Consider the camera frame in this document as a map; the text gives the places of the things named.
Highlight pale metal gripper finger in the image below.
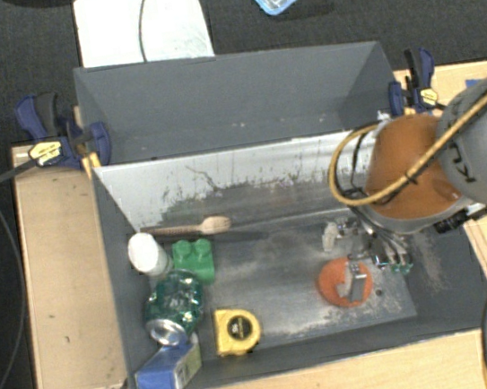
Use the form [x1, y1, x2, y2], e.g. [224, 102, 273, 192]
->
[345, 261, 372, 303]
[335, 278, 355, 300]

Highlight orange ball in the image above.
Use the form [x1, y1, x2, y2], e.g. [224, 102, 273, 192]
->
[312, 253, 378, 314]

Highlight yellow tape measure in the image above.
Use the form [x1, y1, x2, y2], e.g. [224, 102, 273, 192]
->
[209, 302, 265, 359]

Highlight green toy brick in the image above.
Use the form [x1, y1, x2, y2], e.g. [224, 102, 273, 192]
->
[169, 235, 219, 291]

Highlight wooden spoon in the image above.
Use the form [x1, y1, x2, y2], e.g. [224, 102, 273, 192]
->
[139, 213, 234, 246]

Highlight crushed green drink can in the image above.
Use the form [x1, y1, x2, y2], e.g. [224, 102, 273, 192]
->
[136, 264, 213, 352]

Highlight grey metal bin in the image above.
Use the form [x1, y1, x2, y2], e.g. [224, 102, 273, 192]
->
[71, 12, 487, 389]

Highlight blue and white box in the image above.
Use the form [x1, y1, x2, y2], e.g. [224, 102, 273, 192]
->
[129, 333, 208, 389]

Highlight white plastic bottle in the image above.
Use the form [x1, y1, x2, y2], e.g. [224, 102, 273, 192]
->
[125, 228, 176, 281]

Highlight pale wood board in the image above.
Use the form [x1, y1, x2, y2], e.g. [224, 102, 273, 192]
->
[0, 134, 132, 389]

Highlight black cylinder on white bracket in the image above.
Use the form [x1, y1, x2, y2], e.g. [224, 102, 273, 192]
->
[430, 201, 487, 236]

